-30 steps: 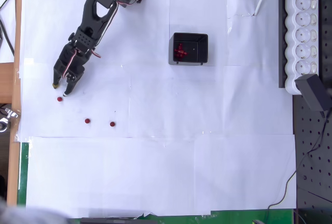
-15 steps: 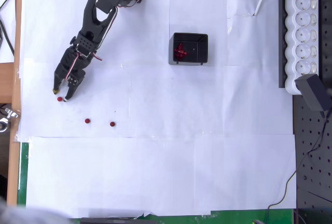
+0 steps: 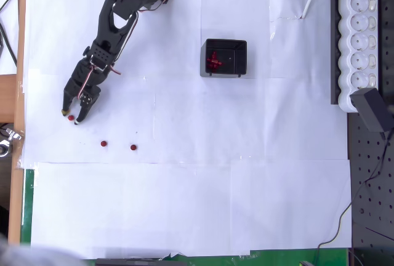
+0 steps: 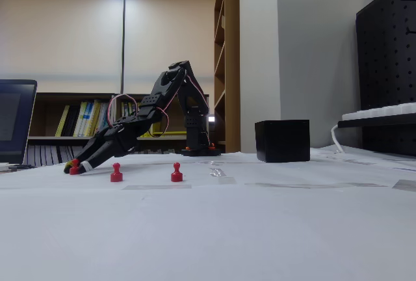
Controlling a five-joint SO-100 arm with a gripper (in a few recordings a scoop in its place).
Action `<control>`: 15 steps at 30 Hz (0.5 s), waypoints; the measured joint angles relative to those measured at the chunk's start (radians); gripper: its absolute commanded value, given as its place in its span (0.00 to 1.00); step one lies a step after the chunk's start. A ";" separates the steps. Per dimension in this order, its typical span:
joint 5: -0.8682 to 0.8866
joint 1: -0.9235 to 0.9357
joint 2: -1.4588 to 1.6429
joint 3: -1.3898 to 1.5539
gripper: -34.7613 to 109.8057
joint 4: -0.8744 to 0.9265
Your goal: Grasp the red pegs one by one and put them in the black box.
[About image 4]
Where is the row of white journals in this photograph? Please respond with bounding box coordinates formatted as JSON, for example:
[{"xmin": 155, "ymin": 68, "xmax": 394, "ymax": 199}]
[{"xmin": 27, "ymin": 145, "xmax": 84, "ymax": 167}]

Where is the laptop screen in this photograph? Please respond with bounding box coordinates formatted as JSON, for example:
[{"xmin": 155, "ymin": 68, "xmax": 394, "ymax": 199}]
[{"xmin": 0, "ymin": 79, "xmax": 38, "ymax": 165}]

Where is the white power cable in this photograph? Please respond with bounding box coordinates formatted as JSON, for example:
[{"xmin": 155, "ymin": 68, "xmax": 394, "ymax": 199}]
[{"xmin": 330, "ymin": 124, "xmax": 346, "ymax": 154}]

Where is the white paper table cover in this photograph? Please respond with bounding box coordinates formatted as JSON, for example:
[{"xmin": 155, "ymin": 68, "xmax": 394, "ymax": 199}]
[{"xmin": 0, "ymin": 150, "xmax": 416, "ymax": 281}]

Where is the black pegboard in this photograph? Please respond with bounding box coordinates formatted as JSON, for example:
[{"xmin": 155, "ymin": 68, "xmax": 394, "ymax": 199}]
[{"xmin": 355, "ymin": 0, "xmax": 416, "ymax": 157}]

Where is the black binder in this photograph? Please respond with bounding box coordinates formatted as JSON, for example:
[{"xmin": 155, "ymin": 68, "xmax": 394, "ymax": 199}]
[{"xmin": 60, "ymin": 104, "xmax": 81, "ymax": 137}]

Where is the thin yellow book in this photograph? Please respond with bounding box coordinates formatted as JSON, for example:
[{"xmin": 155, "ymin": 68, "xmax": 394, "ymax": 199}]
[{"xmin": 55, "ymin": 105, "xmax": 70, "ymax": 137}]

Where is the black vertical wall pole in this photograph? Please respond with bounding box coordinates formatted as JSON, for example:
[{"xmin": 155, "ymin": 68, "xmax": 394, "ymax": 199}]
[{"xmin": 120, "ymin": 0, "xmax": 127, "ymax": 95}]

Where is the tall wooden bookshelf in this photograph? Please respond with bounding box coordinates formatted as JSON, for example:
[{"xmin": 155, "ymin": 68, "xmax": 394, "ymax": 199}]
[{"xmin": 213, "ymin": 0, "xmax": 241, "ymax": 154}]

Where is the yellow blue book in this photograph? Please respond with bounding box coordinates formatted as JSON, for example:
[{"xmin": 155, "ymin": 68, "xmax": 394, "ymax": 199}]
[{"xmin": 73, "ymin": 100, "xmax": 95, "ymax": 137}]

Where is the black shelf rail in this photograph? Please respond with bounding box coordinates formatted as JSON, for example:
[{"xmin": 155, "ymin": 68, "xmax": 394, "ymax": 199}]
[{"xmin": 337, "ymin": 113, "xmax": 416, "ymax": 129}]

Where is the white power strip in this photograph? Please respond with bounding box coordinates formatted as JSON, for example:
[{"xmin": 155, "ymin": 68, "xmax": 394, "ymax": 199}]
[{"xmin": 341, "ymin": 101, "xmax": 416, "ymax": 122}]

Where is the black square bin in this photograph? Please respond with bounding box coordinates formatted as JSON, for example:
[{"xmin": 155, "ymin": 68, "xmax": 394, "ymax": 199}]
[{"xmin": 254, "ymin": 119, "xmax": 311, "ymax": 163}]

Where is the clear tape strip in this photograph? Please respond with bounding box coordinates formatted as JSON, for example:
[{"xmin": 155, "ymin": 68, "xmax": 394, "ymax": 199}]
[
  {"xmin": 392, "ymin": 179, "xmax": 416, "ymax": 193},
  {"xmin": 207, "ymin": 166, "xmax": 238, "ymax": 185},
  {"xmin": 244, "ymin": 181, "xmax": 388, "ymax": 189},
  {"xmin": 122, "ymin": 184, "xmax": 192, "ymax": 191}
]

